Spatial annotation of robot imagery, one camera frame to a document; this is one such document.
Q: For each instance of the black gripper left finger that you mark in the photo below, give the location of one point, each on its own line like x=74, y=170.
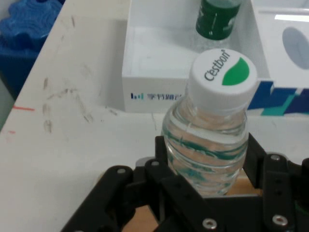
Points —
x=154, y=193

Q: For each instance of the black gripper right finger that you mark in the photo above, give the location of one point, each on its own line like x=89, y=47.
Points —
x=280, y=188

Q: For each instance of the water bottle green label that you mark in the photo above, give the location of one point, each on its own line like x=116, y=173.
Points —
x=217, y=19
x=207, y=149

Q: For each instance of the white ByteDance organizer box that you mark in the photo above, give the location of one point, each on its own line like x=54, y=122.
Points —
x=157, y=60

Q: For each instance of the white tissue box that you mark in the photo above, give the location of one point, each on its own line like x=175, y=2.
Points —
x=272, y=48

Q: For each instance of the green foam mat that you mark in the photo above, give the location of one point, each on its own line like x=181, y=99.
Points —
x=3, y=113

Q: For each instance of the blue gear-shaped foam block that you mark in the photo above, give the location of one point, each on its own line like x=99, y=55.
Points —
x=21, y=36

